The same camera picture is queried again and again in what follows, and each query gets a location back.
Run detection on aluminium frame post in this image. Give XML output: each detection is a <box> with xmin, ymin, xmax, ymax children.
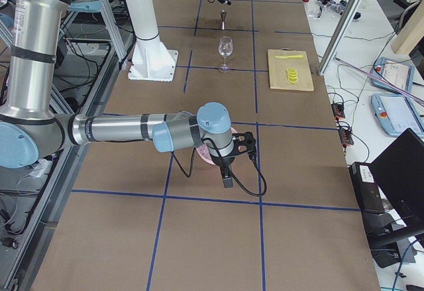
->
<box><xmin>317</xmin><ymin>0</ymin><xmax>362</xmax><ymax>76</ymax></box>

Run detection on blue teach pendant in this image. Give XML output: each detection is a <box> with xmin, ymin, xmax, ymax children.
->
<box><xmin>371</xmin><ymin>93</ymin><xmax>423</xmax><ymax>137</ymax></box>
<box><xmin>370</xmin><ymin>57</ymin><xmax>414</xmax><ymax>92</ymax></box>

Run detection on yellow plastic knife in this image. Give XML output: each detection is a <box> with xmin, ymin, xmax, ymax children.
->
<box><xmin>274</xmin><ymin>54</ymin><xmax>304</xmax><ymax>60</ymax></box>

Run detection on wooden plank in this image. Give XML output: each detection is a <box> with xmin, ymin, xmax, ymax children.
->
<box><xmin>392</xmin><ymin>0</ymin><xmax>423</xmax><ymax>54</ymax></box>

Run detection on blue teach pendant near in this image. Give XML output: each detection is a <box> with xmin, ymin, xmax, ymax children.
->
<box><xmin>371</xmin><ymin>93</ymin><xmax>423</xmax><ymax>137</ymax></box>

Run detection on black laptop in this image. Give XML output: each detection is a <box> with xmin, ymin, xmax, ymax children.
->
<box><xmin>369</xmin><ymin>128</ymin><xmax>423</xmax><ymax>221</ymax></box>

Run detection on steel cocktail jigger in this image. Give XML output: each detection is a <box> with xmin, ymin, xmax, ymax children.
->
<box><xmin>220</xmin><ymin>10</ymin><xmax>227</xmax><ymax>30</ymax></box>

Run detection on bamboo cutting board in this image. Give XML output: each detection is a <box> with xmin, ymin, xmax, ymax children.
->
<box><xmin>267</xmin><ymin>49</ymin><xmax>314</xmax><ymax>91</ymax></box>

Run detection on yellow lemon slices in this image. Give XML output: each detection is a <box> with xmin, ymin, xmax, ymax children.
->
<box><xmin>286</xmin><ymin>68</ymin><xmax>299</xmax><ymax>84</ymax></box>

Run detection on clear wine glass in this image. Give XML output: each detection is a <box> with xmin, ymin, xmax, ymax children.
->
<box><xmin>218</xmin><ymin>36</ymin><xmax>233</xmax><ymax>73</ymax></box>

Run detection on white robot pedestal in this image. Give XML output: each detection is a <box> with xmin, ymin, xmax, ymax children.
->
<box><xmin>125</xmin><ymin>0</ymin><xmax>178</xmax><ymax>82</ymax></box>

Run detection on pink ice bowl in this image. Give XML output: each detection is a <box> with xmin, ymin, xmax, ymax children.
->
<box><xmin>196</xmin><ymin>144</ymin><xmax>233</xmax><ymax>165</ymax></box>

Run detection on blue teach pendant far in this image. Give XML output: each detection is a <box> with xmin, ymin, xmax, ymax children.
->
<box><xmin>370</xmin><ymin>57</ymin><xmax>414</xmax><ymax>92</ymax></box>

